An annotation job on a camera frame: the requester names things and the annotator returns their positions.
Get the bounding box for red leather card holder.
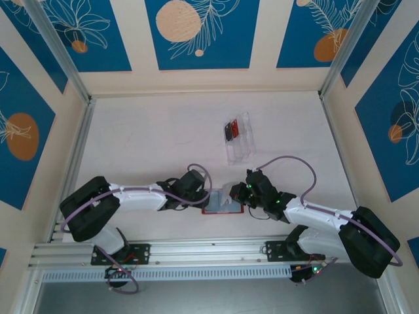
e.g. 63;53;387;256
201;183;246;216

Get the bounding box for aluminium side rail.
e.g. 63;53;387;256
48;97;96;243
319;94;367;235

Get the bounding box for clear plastic card rack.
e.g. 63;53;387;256
224;112;257;166

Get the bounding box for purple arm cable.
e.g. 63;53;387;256
61;163;213;294
255;155;403;285

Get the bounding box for white slotted cable duct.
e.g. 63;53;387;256
41;265;292;283

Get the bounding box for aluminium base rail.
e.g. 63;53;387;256
27;232;389;269

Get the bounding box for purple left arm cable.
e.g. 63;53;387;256
61;163;213;294

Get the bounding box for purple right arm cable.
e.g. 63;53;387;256
255;155;403;285

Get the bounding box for aluminium frame post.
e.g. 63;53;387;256
318;0;386;101
22;0;92;104

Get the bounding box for black electronics board with LEDs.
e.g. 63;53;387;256
103;264;134;290
289;263;328;285

